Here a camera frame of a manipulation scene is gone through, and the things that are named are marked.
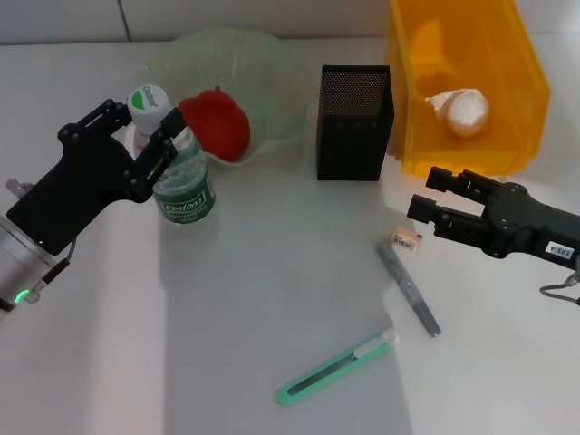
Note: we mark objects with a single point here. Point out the small beige barcode eraser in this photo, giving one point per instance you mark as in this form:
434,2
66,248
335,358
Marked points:
406,238

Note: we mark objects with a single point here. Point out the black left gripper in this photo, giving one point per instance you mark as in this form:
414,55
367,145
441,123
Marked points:
72,190

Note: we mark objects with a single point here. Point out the silver left wrist port stub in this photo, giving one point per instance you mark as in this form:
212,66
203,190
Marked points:
18,188

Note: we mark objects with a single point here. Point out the green utility knife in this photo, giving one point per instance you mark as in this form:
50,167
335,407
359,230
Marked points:
326,371

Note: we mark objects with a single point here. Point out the green glass fruit plate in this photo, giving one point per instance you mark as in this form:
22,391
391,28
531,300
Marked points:
272,81

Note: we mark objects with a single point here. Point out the yellow plastic bin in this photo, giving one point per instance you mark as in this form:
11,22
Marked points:
512,68

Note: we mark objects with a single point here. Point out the black mesh pen holder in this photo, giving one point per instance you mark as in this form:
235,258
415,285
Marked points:
353,136

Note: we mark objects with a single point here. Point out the grey marker pen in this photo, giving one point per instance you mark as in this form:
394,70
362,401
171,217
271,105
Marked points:
405,285

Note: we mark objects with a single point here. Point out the white paper ball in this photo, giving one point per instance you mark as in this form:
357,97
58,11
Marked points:
466,113

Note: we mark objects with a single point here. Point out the clear green-label water bottle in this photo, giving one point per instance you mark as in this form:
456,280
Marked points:
186,181

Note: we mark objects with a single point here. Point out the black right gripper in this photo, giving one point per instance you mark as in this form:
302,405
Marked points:
525,222

